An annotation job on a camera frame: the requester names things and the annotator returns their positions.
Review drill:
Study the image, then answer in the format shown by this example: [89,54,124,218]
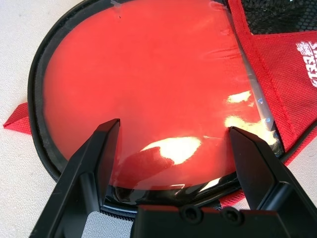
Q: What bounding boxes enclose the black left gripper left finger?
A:
[29,118,121,238]

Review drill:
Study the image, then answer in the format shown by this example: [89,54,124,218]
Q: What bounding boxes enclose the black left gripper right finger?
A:
[228,126,317,212]

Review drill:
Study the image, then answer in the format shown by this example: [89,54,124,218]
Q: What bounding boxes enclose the red black paddle case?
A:
[2,0,317,219]

